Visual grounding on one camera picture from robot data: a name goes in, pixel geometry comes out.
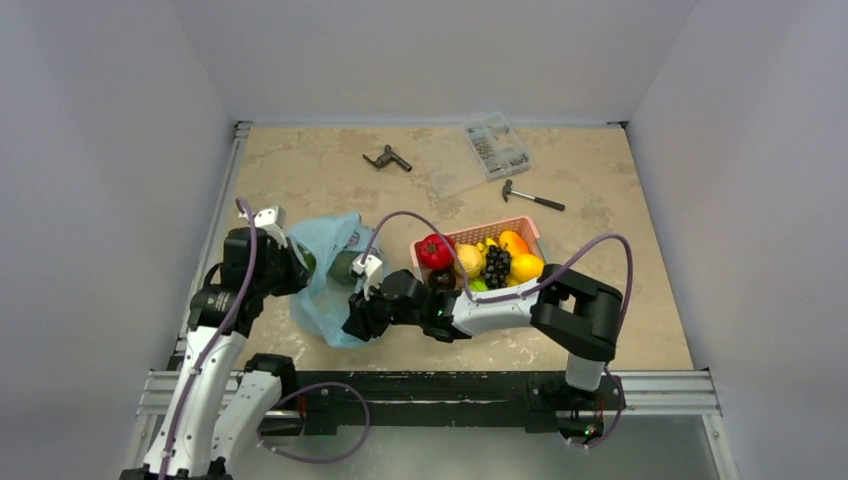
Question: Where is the light blue plastic bag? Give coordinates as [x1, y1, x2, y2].
[287, 212, 373, 348]

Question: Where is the red apple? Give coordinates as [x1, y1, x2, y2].
[414, 233, 456, 270]

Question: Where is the yellow lemon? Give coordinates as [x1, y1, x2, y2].
[509, 253, 545, 283]

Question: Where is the dark green round fruit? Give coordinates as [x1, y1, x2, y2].
[297, 245, 317, 275]

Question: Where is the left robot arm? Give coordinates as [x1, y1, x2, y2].
[121, 224, 309, 479]

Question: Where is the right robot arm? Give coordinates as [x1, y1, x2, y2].
[342, 264, 627, 407]

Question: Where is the green avocado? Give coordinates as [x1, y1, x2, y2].
[327, 250, 361, 286]

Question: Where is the dark purple passionfruit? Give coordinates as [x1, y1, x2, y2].
[427, 268, 457, 291]

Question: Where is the green lime fruit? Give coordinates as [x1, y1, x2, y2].
[469, 279, 489, 292]

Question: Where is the yellow banana bunch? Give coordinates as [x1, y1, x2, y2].
[476, 237, 499, 254]

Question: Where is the black grape bunch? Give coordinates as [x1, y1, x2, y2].
[481, 245, 512, 290]

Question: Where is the black metal pipe fitting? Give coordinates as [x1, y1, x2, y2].
[362, 144, 413, 173]

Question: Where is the orange yellow mango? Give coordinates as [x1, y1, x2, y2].
[498, 230, 530, 257]

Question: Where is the small black hammer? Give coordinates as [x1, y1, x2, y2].
[501, 179, 566, 212]

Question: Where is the clear plastic screw box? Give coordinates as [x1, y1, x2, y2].
[419, 113, 532, 198]

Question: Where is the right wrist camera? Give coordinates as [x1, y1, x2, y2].
[350, 253, 384, 301]

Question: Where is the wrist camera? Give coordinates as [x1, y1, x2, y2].
[350, 253, 384, 301]
[252, 206, 288, 248]

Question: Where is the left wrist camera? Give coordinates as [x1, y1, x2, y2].
[252, 206, 288, 248]

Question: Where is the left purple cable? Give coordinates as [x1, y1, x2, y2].
[155, 197, 260, 480]

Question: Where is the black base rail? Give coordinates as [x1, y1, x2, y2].
[260, 371, 625, 439]

